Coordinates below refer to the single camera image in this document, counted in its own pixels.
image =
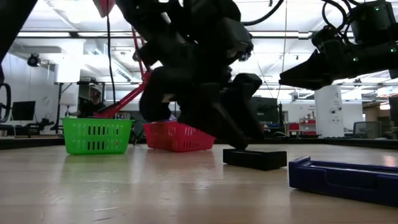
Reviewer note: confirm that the dark blue staple box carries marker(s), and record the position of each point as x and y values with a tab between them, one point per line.
342	183

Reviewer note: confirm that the black staple box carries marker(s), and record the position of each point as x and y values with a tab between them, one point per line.
258	160

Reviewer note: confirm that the person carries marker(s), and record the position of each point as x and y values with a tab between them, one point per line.
90	109

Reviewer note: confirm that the black metal table frame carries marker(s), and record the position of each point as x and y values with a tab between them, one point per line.
342	143

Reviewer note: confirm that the green plastic basket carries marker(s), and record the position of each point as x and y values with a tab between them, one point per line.
71	137

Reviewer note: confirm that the red plastic basket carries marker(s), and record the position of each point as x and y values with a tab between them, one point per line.
174	137

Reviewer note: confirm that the black overhead frame beam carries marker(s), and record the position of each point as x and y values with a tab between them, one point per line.
73	34

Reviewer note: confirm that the red desk lamp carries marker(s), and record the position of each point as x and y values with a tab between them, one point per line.
124	101

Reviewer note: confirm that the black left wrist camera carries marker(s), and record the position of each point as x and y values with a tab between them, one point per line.
239	40

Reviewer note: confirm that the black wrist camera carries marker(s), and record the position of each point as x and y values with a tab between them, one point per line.
239	40
373	21

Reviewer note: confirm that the white box on stand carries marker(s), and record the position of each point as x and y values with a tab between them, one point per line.
66	73

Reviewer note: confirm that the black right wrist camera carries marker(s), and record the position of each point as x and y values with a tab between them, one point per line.
373	21

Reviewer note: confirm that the white round pillar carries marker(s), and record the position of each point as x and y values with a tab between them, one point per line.
329	112

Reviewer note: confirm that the black ceiling spotlight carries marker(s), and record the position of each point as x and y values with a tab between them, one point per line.
33	60

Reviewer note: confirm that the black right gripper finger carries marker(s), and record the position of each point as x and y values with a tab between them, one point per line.
304	74

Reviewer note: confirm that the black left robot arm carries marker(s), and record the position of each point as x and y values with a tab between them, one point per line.
174	31

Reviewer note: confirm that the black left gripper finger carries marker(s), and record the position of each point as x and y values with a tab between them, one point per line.
205	109
248	115

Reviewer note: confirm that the red storage bin rack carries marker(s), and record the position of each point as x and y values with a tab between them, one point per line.
308	122

